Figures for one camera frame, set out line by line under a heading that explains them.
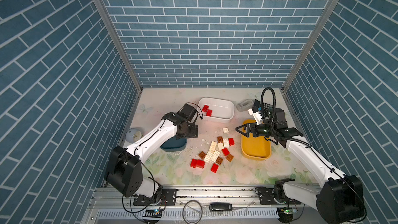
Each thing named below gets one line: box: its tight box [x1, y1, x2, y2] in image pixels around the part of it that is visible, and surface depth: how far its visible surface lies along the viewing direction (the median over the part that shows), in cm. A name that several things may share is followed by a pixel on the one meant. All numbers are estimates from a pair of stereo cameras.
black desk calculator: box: [251, 99, 274, 116], surface depth 110 cm
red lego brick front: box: [210, 163, 220, 174], surface depth 84 cm
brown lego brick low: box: [215, 156, 224, 166], surface depth 86 cm
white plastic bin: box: [197, 96, 235, 124], surface depth 110 cm
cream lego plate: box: [203, 151, 217, 164], surface depth 87 cm
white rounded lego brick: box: [222, 137, 230, 148], surface depth 93 cm
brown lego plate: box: [198, 150, 207, 160], surface depth 88 cm
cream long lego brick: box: [208, 140, 218, 154], surface depth 91 cm
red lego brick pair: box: [190, 158, 206, 169], surface depth 85 cm
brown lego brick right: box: [225, 153, 234, 163], surface depth 87 cm
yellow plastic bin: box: [240, 119, 272, 161], surface depth 86 cm
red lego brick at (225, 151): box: [221, 147, 230, 157], surface depth 90 cm
